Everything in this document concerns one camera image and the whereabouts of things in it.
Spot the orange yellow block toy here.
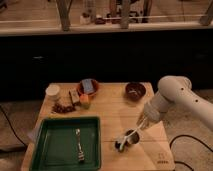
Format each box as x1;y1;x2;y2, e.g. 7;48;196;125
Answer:
80;94;91;109

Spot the green plastic tray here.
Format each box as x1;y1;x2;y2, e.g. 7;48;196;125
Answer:
29;116;101;171

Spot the white paper cup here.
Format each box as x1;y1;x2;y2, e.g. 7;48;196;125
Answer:
45;85;60;101

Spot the brown chocolate bar toy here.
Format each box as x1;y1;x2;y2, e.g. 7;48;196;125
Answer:
69;89;80;105

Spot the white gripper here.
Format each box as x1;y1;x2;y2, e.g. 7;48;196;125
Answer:
137;92;172;130

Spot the black cable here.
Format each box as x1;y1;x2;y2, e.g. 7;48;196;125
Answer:
0;105;28;148
169;134;213;171

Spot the metal fork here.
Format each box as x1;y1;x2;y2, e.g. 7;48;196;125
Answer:
75;129;85;163

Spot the black cable left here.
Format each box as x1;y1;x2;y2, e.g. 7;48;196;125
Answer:
0;105;28;148

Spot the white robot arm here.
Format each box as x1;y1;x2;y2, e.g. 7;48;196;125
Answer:
137;76;213;131

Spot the blue sponge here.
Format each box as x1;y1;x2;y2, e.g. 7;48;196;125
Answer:
82;79;94;94

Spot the orange bowl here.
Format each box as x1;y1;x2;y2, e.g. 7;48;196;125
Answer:
77;78;99;97

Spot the dark red bowl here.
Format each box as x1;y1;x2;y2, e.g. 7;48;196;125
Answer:
125;82;146;101

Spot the black cable right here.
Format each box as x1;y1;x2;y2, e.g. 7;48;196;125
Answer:
169;134;213;171

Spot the small metal cup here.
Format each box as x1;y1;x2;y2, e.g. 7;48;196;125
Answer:
125;129;140;146

